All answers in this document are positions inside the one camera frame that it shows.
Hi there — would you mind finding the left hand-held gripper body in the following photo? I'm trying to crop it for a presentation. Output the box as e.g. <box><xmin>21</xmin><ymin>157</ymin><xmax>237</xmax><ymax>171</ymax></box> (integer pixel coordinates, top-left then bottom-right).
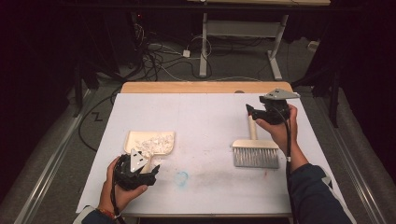
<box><xmin>114</xmin><ymin>147</ymin><xmax>157</xmax><ymax>191</ymax></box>

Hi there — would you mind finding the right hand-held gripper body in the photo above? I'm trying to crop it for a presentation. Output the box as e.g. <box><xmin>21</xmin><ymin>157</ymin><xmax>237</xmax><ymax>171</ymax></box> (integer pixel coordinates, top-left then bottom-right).
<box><xmin>258</xmin><ymin>88</ymin><xmax>302</xmax><ymax>126</ymax></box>

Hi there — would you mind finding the pile of white paper scraps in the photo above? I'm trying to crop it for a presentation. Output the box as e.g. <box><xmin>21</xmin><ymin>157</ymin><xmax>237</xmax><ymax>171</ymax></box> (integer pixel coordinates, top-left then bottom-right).
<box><xmin>134</xmin><ymin>133</ymin><xmax>175</xmax><ymax>157</ymax></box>

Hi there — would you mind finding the cream plastic dustpan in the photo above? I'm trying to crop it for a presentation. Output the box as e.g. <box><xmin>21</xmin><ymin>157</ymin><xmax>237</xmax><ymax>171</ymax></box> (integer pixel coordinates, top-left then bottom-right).
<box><xmin>123</xmin><ymin>130</ymin><xmax>177</xmax><ymax>174</ymax></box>

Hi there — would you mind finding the cream brush with red knob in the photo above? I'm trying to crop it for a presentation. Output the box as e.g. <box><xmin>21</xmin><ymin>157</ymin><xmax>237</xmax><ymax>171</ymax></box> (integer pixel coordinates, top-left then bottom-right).
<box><xmin>231</xmin><ymin>113</ymin><xmax>280</xmax><ymax>170</ymax></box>

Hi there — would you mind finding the person's left hand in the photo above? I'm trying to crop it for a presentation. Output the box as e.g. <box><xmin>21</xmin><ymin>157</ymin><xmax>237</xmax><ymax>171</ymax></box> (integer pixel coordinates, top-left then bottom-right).
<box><xmin>99</xmin><ymin>156</ymin><xmax>149</xmax><ymax>216</ymax></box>

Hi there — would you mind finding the person's right hand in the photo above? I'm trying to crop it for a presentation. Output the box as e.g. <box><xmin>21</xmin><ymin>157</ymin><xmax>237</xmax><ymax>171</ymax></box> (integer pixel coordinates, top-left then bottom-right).
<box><xmin>254</xmin><ymin>104</ymin><xmax>300</xmax><ymax>155</ymax></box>

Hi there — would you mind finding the wooden table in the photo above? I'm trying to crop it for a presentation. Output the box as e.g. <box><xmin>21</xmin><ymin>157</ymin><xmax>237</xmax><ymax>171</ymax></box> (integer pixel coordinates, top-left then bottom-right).
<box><xmin>120</xmin><ymin>80</ymin><xmax>294</xmax><ymax>94</ymax></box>

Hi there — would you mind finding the black stand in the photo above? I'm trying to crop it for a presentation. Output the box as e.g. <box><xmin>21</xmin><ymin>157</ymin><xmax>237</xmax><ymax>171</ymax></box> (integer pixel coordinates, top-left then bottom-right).
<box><xmin>291</xmin><ymin>60</ymin><xmax>342</xmax><ymax>129</ymax></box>

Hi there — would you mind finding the white table sheet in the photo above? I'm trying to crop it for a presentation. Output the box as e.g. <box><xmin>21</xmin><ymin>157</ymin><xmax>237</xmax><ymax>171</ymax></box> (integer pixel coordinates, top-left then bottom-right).
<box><xmin>76</xmin><ymin>91</ymin><xmax>334</xmax><ymax>217</ymax></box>

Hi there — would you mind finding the small white box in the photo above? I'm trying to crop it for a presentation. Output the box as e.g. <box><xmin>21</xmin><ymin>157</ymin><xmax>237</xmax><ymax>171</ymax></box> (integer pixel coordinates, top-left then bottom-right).
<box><xmin>307</xmin><ymin>39</ymin><xmax>321</xmax><ymax>53</ymax></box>

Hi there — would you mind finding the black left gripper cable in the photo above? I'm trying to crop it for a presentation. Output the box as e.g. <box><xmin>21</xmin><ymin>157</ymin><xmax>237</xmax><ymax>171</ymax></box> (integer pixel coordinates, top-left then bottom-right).
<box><xmin>109</xmin><ymin>182</ymin><xmax>126</xmax><ymax>224</ymax></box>

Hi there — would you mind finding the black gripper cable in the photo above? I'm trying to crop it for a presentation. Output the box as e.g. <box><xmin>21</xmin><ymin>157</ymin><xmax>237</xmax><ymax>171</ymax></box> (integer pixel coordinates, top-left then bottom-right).
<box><xmin>273</xmin><ymin>106</ymin><xmax>297</xmax><ymax>224</ymax></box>
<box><xmin>109</xmin><ymin>182</ymin><xmax>126</xmax><ymax>224</ymax></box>

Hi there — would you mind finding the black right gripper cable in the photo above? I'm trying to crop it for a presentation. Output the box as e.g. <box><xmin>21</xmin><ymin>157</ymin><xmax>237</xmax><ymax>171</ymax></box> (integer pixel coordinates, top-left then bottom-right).
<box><xmin>273</xmin><ymin>106</ymin><xmax>297</xmax><ymax>224</ymax></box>

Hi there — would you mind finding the red wrist bracelet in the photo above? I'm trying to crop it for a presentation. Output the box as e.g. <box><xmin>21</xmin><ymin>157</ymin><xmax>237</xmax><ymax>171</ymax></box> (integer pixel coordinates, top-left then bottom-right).
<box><xmin>96</xmin><ymin>207</ymin><xmax>117</xmax><ymax>220</ymax></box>

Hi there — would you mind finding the black floor cable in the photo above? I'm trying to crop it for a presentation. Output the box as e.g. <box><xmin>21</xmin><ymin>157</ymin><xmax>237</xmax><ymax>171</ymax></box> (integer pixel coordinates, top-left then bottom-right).
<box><xmin>77</xmin><ymin>88</ymin><xmax>123</xmax><ymax>153</ymax></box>

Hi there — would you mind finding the aluminium floor rail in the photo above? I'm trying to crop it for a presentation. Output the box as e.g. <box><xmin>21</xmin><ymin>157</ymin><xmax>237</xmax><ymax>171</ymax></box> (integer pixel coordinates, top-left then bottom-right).
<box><xmin>13</xmin><ymin>88</ymin><xmax>95</xmax><ymax>224</ymax></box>
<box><xmin>312</xmin><ymin>92</ymin><xmax>390</xmax><ymax>224</ymax></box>

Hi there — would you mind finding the white desk frame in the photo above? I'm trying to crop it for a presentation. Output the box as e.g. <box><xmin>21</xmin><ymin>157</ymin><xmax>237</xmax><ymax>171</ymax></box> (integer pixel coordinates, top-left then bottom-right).
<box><xmin>186</xmin><ymin>0</ymin><xmax>332</xmax><ymax>81</ymax></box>

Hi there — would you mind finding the tangle of floor cables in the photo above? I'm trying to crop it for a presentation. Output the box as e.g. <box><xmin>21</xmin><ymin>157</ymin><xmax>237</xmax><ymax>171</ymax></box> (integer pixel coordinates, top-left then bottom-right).
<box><xmin>133</xmin><ymin>22</ymin><xmax>214</xmax><ymax>82</ymax></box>

